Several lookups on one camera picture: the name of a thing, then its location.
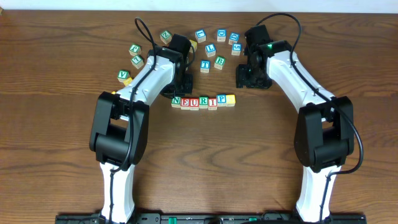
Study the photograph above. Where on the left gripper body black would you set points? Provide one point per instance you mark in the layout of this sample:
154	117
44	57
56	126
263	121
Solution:
182	88

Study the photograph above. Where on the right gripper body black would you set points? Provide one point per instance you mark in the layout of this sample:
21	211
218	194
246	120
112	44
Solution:
252	81

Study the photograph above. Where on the green N block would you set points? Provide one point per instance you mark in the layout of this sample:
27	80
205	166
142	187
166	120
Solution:
176	102

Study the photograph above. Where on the red E block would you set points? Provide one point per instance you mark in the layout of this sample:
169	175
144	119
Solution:
185	104

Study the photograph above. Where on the red U block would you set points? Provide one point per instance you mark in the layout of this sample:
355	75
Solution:
194	104

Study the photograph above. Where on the green R block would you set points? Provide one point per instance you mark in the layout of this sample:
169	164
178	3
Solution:
203	102

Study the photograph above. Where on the yellow S block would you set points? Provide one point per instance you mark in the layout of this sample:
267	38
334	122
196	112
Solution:
230	100

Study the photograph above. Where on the red I block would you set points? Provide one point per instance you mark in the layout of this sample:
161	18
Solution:
212	104

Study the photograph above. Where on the blue P block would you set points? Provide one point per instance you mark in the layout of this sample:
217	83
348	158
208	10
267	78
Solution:
221	100

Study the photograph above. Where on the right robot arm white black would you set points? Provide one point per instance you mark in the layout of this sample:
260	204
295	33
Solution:
323	138

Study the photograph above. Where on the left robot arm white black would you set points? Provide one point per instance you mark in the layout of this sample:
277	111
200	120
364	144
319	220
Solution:
121	124

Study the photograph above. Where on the blue T block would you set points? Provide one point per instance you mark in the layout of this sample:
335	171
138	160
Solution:
205	66

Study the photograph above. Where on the blue 5 block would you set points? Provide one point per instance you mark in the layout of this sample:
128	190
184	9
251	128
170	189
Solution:
236	49

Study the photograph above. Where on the green B block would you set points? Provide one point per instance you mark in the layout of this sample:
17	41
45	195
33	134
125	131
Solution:
220	62

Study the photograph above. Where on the yellow block upper middle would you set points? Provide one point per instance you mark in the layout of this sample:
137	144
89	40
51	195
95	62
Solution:
194	46

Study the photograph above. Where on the blue D block tilted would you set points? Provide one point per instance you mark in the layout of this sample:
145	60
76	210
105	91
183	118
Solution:
233	38

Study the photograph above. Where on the blue l block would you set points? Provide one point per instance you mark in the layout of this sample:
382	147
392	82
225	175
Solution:
210	50
200	35

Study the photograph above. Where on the green 7 block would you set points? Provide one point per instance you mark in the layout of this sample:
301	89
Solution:
137	61

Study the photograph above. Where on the green Z block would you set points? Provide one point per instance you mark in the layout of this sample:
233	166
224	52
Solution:
165	37

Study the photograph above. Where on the blue L block top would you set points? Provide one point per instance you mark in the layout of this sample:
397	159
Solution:
200	35

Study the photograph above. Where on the yellow K block left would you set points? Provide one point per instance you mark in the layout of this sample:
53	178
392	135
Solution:
127	81

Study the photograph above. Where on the green J block left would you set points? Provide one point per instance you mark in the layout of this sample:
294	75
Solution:
135	50

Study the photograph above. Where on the green V block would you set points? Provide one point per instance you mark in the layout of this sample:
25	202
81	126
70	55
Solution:
123	75

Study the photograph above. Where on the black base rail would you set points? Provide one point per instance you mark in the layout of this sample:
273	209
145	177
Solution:
156	218

